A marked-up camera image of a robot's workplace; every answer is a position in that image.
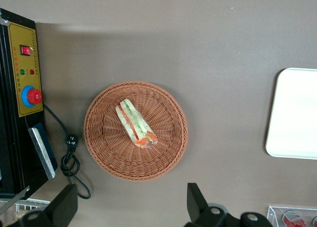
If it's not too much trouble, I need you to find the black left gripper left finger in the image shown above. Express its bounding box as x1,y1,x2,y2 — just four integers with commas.
19,184,79,227

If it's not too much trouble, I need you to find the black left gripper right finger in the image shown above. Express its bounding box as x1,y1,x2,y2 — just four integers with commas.
184,182,241,227

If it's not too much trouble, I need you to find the triangle sandwich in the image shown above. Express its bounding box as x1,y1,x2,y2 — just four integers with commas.
115,99,159,149

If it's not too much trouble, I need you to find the round brown wicker basket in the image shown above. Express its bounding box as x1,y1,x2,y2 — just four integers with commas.
83,81,189,182

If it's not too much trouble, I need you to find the cream rectangular plastic tray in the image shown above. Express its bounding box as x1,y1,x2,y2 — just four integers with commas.
265,67,317,160

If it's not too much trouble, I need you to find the clear acrylic bottle rack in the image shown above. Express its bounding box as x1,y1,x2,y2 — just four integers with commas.
266,205,317,227

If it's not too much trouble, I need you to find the black machine with yellow panel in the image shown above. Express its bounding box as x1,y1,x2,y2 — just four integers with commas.
0,7,58,200

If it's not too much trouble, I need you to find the white wire rack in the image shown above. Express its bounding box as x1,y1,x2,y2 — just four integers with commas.
0,197,52,227

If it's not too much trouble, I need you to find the black power cable with plug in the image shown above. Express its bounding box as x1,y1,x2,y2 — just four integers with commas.
43,104,92,200

